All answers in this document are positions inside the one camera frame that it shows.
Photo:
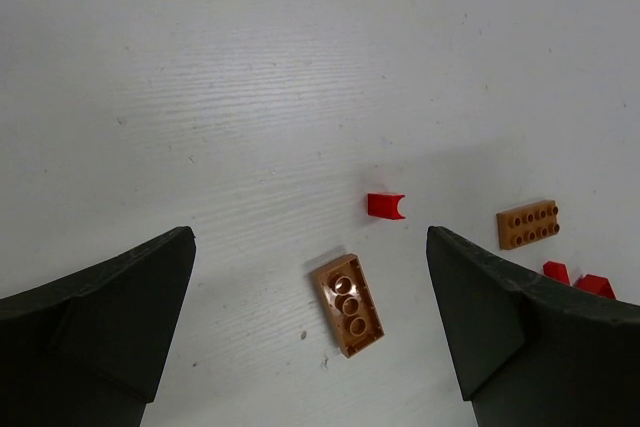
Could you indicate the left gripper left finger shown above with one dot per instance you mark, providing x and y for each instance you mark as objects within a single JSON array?
[{"x": 89, "y": 349}]

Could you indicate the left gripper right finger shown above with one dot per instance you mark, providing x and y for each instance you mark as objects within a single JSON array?
[{"x": 528, "y": 350}]

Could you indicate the red lego brick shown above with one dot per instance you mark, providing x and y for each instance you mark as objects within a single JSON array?
[{"x": 596, "y": 285}]

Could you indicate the orange lego plate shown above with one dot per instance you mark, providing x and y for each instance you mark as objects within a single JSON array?
[{"x": 527, "y": 224}]

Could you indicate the orange lego brick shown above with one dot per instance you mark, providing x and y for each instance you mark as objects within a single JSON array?
[{"x": 346, "y": 299}]

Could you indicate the red lego slope piece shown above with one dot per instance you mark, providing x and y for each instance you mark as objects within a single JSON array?
[{"x": 557, "y": 271}]

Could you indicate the small red lego piece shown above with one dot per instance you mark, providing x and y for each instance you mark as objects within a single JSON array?
[{"x": 385, "y": 205}]

